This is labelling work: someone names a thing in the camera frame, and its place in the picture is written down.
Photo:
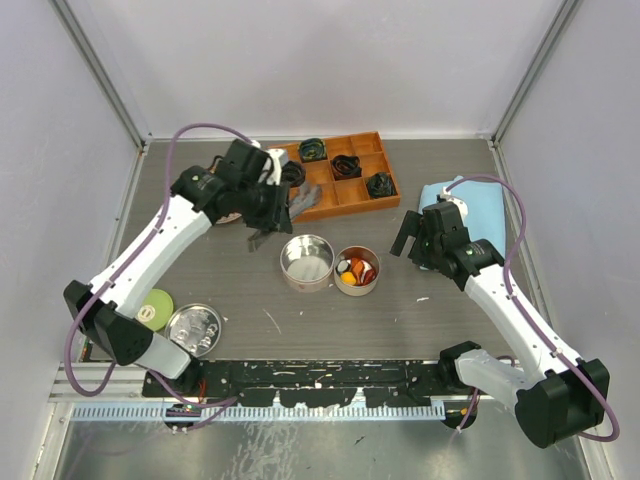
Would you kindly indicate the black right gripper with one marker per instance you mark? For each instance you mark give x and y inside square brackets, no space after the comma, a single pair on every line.
[414,225]

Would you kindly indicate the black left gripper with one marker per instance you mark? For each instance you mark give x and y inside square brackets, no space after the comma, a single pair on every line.
[278,218]

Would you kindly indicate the red sausage piece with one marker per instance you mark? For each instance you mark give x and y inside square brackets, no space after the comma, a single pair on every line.
[369,274]

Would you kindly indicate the tall pink lunch tin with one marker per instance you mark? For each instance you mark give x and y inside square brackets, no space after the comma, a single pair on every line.
[306,262]

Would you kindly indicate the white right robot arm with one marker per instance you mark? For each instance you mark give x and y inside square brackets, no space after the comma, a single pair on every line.
[554,393]

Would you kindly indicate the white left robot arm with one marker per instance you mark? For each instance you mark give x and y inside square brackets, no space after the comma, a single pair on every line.
[105,308]

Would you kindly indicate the short pink lunch tin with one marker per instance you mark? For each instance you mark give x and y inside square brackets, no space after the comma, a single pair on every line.
[366,255]

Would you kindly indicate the brown patterned food plate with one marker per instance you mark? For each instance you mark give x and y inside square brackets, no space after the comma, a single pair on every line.
[232,217]

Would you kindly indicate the dark seaweed roll right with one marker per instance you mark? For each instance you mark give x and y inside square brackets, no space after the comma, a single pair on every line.
[380,185]

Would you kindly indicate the dark seaweed roll back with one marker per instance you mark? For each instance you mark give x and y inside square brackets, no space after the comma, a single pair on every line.
[312,149]

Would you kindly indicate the wooden compartment tray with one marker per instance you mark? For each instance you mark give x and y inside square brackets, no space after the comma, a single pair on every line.
[344,197]

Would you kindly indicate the folded light blue cloth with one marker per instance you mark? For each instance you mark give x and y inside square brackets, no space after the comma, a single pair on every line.
[485,218]

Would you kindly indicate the dark seaweed roll centre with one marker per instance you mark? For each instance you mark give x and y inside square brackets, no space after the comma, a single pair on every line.
[346,167]

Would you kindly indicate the round metal lid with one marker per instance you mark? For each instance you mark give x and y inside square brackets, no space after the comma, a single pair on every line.
[195,327]

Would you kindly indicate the green object behind lid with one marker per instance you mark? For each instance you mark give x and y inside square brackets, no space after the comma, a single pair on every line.
[156,310]

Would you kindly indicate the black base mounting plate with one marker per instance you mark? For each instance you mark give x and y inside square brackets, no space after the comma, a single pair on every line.
[314,384]

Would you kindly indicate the aluminium frame rail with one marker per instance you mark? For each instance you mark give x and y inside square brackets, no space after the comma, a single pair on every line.
[124,384]

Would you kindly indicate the white slotted cable duct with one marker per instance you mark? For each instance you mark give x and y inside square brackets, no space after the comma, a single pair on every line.
[155,411]

